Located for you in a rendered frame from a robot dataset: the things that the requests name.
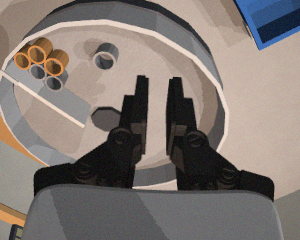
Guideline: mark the bronze bushing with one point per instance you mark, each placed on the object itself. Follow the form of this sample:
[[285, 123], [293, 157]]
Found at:
[[45, 46], [59, 56], [20, 60]]

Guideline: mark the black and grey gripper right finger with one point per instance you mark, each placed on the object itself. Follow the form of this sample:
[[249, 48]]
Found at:
[[204, 168]]

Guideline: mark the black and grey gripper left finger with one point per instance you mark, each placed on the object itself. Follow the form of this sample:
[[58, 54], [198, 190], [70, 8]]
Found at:
[[108, 164]]

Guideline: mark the grey metal bushing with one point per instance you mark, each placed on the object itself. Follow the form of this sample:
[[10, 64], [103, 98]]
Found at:
[[103, 64], [56, 85], [38, 72]]

